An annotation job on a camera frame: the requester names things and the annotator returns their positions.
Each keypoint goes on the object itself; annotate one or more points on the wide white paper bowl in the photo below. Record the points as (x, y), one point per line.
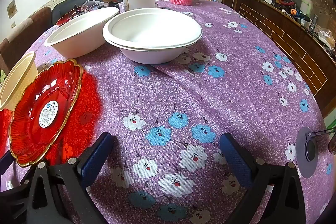
(78, 35)

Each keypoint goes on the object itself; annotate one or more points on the white container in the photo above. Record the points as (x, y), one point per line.
(305, 5)

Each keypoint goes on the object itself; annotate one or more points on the clear plastic container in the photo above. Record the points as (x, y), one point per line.
(90, 5)

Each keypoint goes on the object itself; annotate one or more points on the small red plate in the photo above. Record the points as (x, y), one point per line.
(64, 19)

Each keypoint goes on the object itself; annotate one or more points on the wall socket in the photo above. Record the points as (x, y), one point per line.
(13, 25)

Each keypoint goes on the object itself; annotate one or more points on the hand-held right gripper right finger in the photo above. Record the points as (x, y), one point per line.
(236, 161)

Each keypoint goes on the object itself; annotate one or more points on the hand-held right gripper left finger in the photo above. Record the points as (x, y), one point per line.
(97, 158)

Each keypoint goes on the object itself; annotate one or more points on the gold wall plaque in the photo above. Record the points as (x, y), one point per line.
(11, 10)

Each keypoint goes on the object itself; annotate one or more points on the red glass plate gold rim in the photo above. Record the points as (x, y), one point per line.
(29, 134)

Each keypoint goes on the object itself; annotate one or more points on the grey round phone stand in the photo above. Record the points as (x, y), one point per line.
(302, 161)

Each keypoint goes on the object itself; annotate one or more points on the wooden counter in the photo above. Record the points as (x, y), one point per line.
(288, 37)

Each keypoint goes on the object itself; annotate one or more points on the brown armchair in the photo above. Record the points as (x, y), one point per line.
(23, 32)

